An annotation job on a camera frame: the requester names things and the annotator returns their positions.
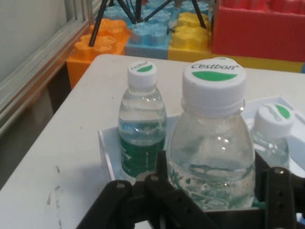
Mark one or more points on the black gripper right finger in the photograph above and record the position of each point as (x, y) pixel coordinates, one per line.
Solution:
(281, 195)

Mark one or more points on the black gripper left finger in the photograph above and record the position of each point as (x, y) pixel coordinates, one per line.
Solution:
(143, 205)

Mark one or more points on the green label water bottle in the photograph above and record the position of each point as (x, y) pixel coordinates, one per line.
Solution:
(212, 143)
(271, 143)
(141, 119)

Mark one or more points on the white and blue cardboard box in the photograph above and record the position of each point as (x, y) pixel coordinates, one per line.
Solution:
(106, 155)

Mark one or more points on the orange toy building block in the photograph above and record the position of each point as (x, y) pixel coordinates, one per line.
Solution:
(95, 52)

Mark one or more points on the red toy building block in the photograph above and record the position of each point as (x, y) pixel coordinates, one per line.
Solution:
(257, 35)

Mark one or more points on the light blue toy building block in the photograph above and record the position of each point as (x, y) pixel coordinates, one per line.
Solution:
(147, 40)

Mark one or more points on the yellow toy building block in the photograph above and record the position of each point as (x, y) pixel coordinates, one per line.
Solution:
(188, 40)

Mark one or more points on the black tripod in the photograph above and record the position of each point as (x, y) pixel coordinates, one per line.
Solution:
(97, 23)

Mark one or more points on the aluminium wall rail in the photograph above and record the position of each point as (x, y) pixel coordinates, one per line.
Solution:
(31, 78)

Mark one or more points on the aluminium upright post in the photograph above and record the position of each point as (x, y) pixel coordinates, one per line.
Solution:
(79, 9)

